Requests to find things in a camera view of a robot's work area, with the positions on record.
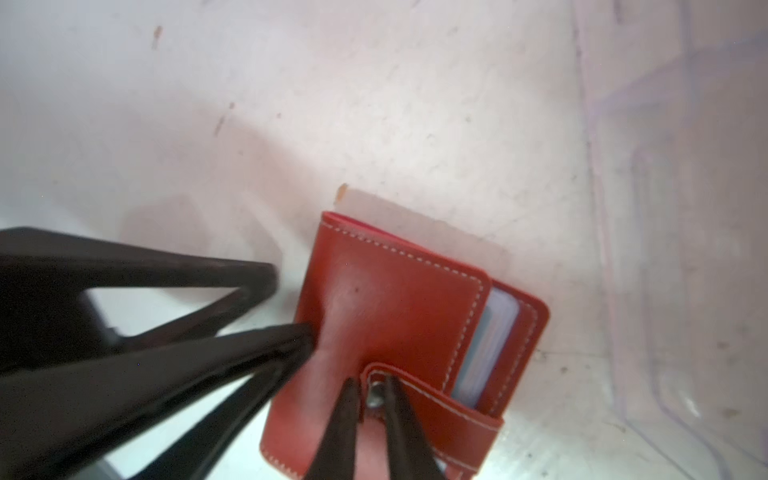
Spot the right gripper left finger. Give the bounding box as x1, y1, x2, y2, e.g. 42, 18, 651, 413
304, 378, 361, 480

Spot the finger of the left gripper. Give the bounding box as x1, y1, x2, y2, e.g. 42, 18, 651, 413
1, 324, 313, 479
1, 227, 278, 372

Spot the red leather card holder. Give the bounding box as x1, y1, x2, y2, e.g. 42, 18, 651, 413
260, 212, 550, 479

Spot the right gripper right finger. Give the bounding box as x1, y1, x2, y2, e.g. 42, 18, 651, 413
383, 376, 445, 480

